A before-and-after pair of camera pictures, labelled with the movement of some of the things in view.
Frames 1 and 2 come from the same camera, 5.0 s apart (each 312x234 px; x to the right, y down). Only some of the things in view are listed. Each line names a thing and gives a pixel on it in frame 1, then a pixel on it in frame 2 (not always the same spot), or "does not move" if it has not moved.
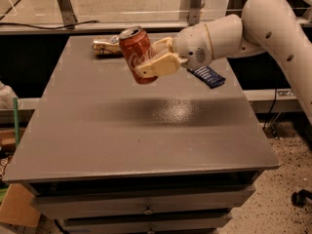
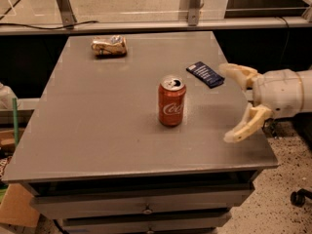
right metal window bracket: [195, 4] does not move
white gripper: [191, 47] to [279, 93]
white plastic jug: [7, 96] does not move
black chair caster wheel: [299, 198] does not move
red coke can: [137, 50] to [172, 96]
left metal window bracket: [66, 10] does not move
